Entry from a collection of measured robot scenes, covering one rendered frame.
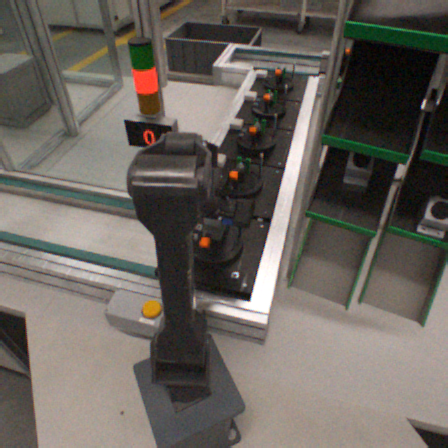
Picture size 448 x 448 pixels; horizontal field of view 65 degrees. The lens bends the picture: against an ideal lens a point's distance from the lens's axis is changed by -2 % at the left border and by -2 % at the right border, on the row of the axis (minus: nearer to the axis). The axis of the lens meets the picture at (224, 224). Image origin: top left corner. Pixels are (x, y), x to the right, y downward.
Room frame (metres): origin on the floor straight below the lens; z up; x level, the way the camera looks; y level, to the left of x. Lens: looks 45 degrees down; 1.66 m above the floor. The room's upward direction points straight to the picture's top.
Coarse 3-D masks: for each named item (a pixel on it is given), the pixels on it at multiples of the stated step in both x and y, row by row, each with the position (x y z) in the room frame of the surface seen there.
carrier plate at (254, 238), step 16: (256, 224) 0.68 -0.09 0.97; (256, 240) 0.62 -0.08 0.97; (240, 256) 0.57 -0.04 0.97; (256, 256) 0.57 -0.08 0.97; (208, 272) 0.52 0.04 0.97; (224, 272) 0.52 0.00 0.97; (240, 272) 0.52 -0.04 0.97; (256, 272) 0.52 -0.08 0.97; (224, 288) 0.48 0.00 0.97; (240, 288) 0.47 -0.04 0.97
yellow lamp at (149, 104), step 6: (138, 96) 0.75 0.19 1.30; (144, 96) 0.75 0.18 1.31; (150, 96) 0.75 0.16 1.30; (156, 96) 0.76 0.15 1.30; (138, 102) 0.76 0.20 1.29; (144, 102) 0.75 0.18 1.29; (150, 102) 0.75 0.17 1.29; (156, 102) 0.76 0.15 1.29; (144, 108) 0.75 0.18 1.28; (150, 108) 0.75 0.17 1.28; (156, 108) 0.76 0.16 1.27; (144, 114) 0.75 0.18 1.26; (150, 114) 0.75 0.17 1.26
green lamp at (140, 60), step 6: (132, 48) 0.75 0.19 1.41; (138, 48) 0.75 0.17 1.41; (144, 48) 0.75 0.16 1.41; (150, 48) 0.76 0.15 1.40; (132, 54) 0.75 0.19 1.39; (138, 54) 0.75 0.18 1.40; (144, 54) 0.75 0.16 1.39; (150, 54) 0.76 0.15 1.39; (132, 60) 0.75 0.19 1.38; (138, 60) 0.75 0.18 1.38; (144, 60) 0.75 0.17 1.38; (150, 60) 0.76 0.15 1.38; (132, 66) 0.76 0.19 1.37; (138, 66) 0.75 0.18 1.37; (144, 66) 0.75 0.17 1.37; (150, 66) 0.75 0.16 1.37
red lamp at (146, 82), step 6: (132, 72) 0.76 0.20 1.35; (138, 72) 0.75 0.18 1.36; (144, 72) 0.75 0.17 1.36; (150, 72) 0.75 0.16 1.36; (138, 78) 0.75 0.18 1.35; (144, 78) 0.75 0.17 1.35; (150, 78) 0.75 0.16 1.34; (156, 78) 0.77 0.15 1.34; (138, 84) 0.75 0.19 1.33; (144, 84) 0.75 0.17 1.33; (150, 84) 0.75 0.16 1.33; (156, 84) 0.77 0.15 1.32; (138, 90) 0.75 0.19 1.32; (144, 90) 0.75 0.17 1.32; (150, 90) 0.75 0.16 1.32; (156, 90) 0.76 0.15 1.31
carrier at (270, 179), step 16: (224, 160) 0.97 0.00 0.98; (240, 160) 0.89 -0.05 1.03; (240, 176) 0.84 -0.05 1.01; (256, 176) 0.87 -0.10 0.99; (272, 176) 0.90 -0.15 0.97; (240, 192) 0.80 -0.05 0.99; (256, 192) 0.80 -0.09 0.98; (272, 192) 0.82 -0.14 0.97; (256, 208) 0.75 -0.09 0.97; (272, 208) 0.75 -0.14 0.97
